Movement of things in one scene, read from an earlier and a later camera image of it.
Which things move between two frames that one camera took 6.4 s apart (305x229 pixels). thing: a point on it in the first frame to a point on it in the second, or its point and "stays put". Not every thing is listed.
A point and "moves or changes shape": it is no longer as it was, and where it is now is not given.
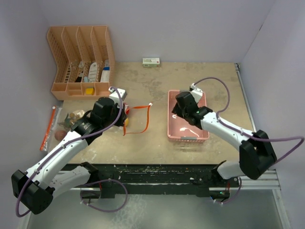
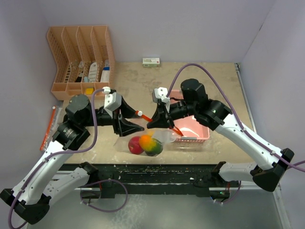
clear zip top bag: (61, 121) stays put
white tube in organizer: (93, 72) stays put
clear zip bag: (136, 120) moves or changes shape
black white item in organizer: (81, 64) stays put
